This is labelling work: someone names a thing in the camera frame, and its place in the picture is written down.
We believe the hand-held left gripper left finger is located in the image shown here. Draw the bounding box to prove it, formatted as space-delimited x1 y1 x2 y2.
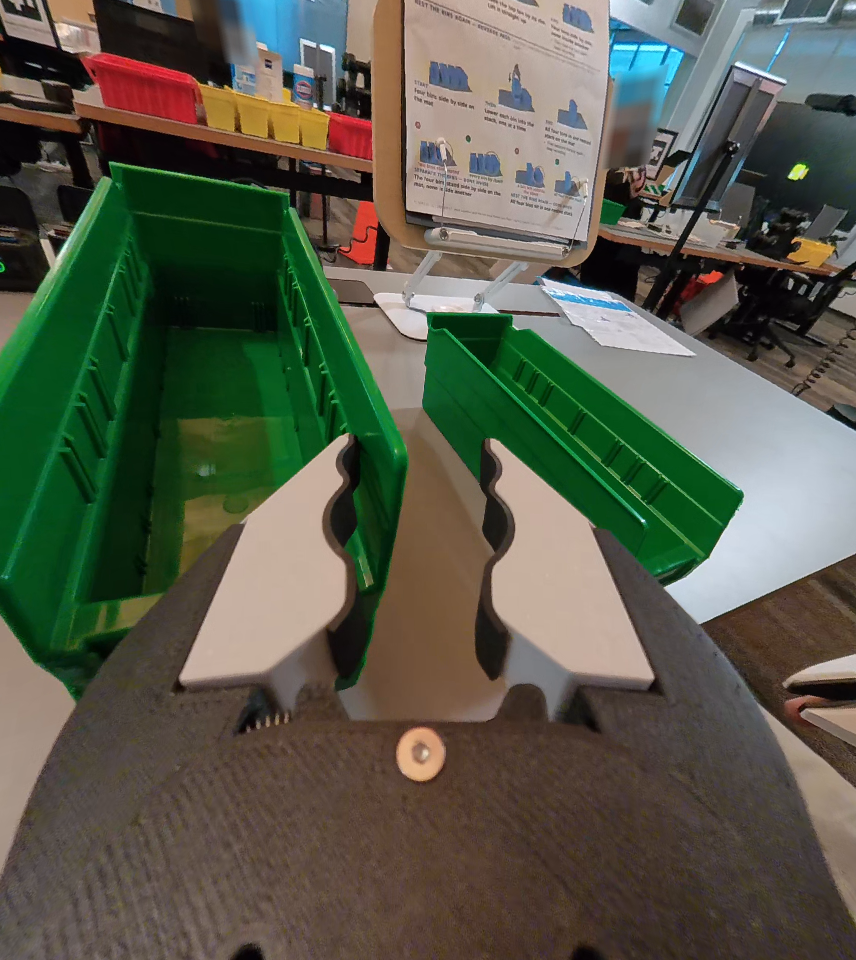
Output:
177 433 369 714

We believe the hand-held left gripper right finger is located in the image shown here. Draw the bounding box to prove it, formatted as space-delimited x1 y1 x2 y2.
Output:
475 438 657 723

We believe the green plastic bin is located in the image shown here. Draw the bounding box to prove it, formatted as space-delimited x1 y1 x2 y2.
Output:
422 311 745 588
0 161 408 700

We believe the grey desk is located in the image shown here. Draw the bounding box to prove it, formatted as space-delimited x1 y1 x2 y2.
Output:
0 266 856 751

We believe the person's trousered leg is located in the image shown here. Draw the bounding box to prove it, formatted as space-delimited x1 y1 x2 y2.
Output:
761 705 856 960

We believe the white blue paper sheet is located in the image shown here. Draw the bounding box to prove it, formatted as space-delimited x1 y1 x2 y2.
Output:
536 277 697 357

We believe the black office chair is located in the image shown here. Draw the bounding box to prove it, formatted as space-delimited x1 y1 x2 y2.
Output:
724 262 856 354

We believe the long wooden table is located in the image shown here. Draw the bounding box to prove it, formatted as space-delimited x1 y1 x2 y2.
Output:
600 225 856 282
0 93 374 204

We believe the orange safety cone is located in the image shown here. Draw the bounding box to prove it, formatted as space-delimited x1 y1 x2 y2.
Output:
353 202 391 264

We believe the small red bin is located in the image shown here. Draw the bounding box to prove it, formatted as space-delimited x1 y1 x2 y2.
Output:
326 112 374 160

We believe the row of small yellow bins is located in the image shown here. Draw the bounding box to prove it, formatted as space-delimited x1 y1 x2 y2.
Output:
197 82 331 150

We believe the tilted screen on pole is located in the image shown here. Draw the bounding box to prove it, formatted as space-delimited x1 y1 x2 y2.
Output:
645 63 787 316

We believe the black monitor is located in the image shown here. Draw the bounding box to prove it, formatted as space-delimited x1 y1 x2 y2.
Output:
728 101 856 234

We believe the black dumbbell rack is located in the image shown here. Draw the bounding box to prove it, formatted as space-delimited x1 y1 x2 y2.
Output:
336 52 375 117

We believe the white blue box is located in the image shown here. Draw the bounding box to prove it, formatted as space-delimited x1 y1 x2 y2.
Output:
233 43 285 99

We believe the black coiled cable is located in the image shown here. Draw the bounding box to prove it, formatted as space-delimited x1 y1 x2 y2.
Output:
795 255 856 391

